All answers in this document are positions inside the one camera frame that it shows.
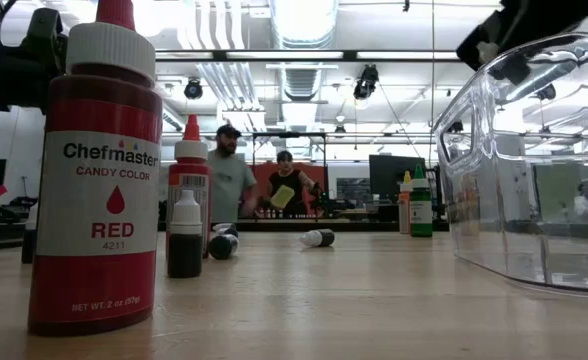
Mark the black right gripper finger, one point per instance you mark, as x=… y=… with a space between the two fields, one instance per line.
x=511 y=67
x=481 y=32

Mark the red food coloring bottle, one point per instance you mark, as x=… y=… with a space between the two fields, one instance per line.
x=190 y=172
x=96 y=200

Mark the green food coloring bottle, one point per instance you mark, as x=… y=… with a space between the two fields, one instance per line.
x=421 y=210

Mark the yellow food coloring bottle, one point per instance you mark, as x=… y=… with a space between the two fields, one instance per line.
x=404 y=205

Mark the small dark dropper bottle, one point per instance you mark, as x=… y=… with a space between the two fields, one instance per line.
x=184 y=250
x=225 y=229
x=222 y=246
x=29 y=245
x=325 y=238

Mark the black background robot arm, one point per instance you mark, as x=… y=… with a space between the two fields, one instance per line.
x=331 y=205

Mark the clear plastic container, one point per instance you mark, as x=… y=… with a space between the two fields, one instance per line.
x=534 y=200

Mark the round black ceiling fixture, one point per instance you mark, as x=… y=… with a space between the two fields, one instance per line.
x=193 y=89

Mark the small gray screen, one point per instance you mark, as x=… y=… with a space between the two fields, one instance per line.
x=353 y=189

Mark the black rig crossbar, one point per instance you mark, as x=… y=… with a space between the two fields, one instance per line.
x=274 y=55

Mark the orange partition panel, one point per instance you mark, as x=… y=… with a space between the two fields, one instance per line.
x=320 y=171

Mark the person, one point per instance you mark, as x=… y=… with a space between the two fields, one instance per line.
x=290 y=185
x=229 y=185

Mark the yellow rectangular object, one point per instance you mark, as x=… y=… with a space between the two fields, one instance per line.
x=282 y=196

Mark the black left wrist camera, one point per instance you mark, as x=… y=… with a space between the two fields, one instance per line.
x=46 y=35

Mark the black hanging camera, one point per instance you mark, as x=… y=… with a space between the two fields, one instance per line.
x=366 y=82

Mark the silver air duct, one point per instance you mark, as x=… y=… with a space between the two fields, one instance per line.
x=304 y=25

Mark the black table frame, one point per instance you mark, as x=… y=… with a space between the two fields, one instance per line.
x=374 y=226

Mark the black background rig frame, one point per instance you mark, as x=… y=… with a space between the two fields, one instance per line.
x=289 y=134

